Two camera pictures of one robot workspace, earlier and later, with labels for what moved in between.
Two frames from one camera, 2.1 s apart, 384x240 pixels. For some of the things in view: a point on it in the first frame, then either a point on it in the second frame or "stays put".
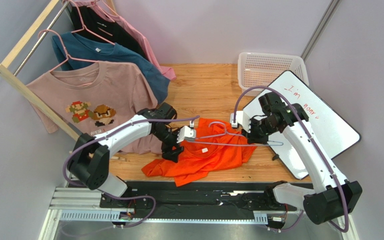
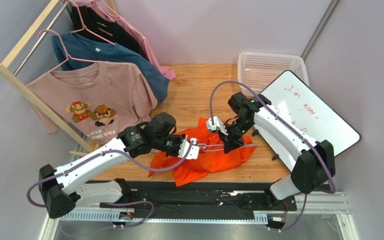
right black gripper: x=254 y=134 → x=231 y=138
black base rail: x=198 y=200 stays put
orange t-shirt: x=215 y=145 stays put
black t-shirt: x=87 y=21 stays put
